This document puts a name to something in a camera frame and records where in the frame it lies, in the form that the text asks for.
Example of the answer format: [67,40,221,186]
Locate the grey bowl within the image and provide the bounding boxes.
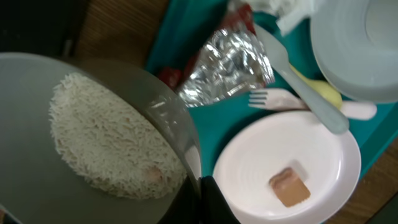
[1,52,202,223]

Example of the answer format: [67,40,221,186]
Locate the black plastic bin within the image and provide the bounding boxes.
[1,0,90,57]

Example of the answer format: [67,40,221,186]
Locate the white plastic fork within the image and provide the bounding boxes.
[248,88,377,121]

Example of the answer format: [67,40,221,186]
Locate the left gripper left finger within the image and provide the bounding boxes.
[158,177,198,224]

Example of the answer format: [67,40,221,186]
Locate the red sauce packet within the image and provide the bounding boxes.
[220,0,256,34]

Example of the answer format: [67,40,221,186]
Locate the pink round plate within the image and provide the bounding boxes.
[213,111,361,223]

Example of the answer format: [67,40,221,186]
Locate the foil wrapper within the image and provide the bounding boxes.
[177,29,275,108]

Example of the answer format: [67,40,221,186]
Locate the grey plastic knife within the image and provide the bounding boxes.
[254,24,349,134]

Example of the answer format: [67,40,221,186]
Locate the teal plastic tray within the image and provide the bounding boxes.
[146,0,397,180]

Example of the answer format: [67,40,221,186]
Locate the red packet under foil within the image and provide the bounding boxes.
[157,54,198,91]

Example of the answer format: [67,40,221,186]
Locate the white rice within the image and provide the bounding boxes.
[49,73,187,200]

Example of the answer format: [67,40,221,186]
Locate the grey round plate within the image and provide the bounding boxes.
[310,0,397,103]

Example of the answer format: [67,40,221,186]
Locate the orange food cube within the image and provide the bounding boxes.
[269,167,311,207]

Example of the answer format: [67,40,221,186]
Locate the yellow plastic spoon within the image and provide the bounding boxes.
[290,64,343,109]

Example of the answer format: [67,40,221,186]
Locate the white napkin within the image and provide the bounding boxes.
[245,0,325,36]

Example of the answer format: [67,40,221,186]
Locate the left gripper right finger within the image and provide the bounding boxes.
[201,176,239,224]

